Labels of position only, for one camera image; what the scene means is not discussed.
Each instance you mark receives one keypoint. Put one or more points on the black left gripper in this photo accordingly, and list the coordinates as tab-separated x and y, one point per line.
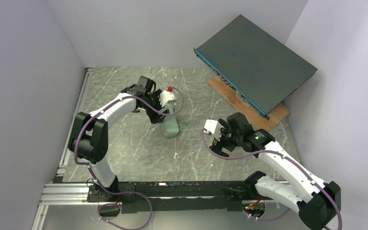
155	112

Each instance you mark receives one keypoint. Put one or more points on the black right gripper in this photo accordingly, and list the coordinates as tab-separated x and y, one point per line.
223	142

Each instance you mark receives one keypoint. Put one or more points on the mint green umbrella case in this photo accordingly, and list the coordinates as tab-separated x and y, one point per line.
170	125

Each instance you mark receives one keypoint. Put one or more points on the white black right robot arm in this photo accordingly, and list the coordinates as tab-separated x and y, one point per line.
315	200

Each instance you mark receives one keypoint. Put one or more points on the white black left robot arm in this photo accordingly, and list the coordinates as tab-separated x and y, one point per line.
89	134

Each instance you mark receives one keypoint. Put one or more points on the brown wooden board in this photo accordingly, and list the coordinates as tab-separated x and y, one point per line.
258	122

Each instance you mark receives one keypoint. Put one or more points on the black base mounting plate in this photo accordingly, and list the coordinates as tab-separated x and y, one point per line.
177	196

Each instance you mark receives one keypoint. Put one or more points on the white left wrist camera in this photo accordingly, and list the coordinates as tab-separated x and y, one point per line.
167	96

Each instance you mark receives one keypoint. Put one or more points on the dark grey network switch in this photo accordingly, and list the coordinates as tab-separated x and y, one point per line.
258	67

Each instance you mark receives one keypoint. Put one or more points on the aluminium front rail frame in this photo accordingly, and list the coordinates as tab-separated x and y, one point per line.
76	194

